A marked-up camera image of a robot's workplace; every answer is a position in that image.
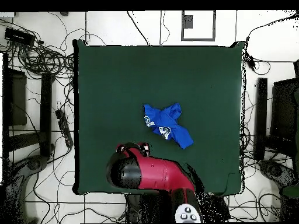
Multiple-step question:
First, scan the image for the blue shirt with white print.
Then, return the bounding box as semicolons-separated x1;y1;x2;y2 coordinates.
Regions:
142;102;194;150

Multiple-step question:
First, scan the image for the dark green table cloth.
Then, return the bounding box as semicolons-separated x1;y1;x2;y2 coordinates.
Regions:
72;39;246;196

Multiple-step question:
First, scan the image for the black power strip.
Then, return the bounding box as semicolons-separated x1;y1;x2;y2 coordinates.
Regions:
55;109;75;148

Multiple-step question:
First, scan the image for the black stand beam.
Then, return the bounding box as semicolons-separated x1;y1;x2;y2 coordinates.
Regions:
253;78;269;161
39;73;53;158

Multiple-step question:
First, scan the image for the grey tripod base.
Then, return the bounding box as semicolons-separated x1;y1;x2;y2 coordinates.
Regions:
9;155;49;187
258;159;295;186

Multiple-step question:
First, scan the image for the black box device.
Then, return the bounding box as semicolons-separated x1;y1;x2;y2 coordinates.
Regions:
4;27;36;47

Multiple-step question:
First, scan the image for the black power adapter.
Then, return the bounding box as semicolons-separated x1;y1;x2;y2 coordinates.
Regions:
246;55;257;71

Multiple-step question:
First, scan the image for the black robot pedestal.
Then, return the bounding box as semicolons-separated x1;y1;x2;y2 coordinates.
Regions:
125;193;169;224

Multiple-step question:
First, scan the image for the black chair frame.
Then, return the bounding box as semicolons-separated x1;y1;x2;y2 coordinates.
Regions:
2;52;41;164
270;59;299;159

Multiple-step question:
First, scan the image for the thick black cable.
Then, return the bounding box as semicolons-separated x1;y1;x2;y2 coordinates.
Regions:
126;10;151;47

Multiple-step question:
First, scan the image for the thin grey cable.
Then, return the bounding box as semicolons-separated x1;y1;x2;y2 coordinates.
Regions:
159;10;171;47

